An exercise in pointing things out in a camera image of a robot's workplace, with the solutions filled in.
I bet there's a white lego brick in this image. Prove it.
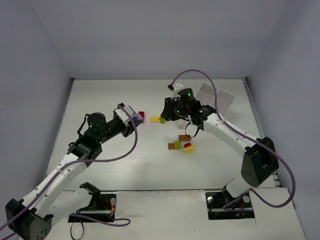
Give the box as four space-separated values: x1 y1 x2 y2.
177 119 186 129

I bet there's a purple lego brick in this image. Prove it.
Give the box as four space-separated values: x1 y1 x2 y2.
133 112 144 123

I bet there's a green lego brick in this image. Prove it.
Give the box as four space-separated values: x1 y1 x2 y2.
159 117 167 124

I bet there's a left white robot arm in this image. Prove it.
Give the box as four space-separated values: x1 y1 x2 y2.
5 104 142 240

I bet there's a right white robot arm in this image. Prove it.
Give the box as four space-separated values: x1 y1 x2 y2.
160 84 279 199

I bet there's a yellow long lego plate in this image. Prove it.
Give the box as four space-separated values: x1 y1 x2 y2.
149 116 160 123

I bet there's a green lego on brown plate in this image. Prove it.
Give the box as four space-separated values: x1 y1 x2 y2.
174 141 181 149

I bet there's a brown lego plate with green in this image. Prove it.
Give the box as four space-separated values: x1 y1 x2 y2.
167 143 175 150

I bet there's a left white container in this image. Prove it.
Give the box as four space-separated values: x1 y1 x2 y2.
195 82 215 107

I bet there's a white container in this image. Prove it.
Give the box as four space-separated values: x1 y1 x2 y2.
195 82 215 107
216 89 236 117

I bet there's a small red lego brick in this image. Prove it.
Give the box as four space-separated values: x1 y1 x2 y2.
183 142 192 148

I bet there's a yellow half-round lego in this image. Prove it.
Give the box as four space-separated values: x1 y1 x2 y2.
183 144 195 154

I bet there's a right white container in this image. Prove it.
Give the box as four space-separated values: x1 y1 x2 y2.
216 89 236 117

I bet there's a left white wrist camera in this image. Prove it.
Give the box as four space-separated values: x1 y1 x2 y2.
113 102 136 126

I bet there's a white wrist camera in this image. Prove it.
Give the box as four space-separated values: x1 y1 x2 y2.
113 102 136 126
167 82 184 99

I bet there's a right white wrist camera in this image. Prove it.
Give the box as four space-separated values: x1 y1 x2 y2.
167 82 184 99

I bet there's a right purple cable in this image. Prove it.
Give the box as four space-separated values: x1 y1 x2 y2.
171 69 296 211

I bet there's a black strap loop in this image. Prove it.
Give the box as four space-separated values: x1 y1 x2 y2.
69 221 85 240

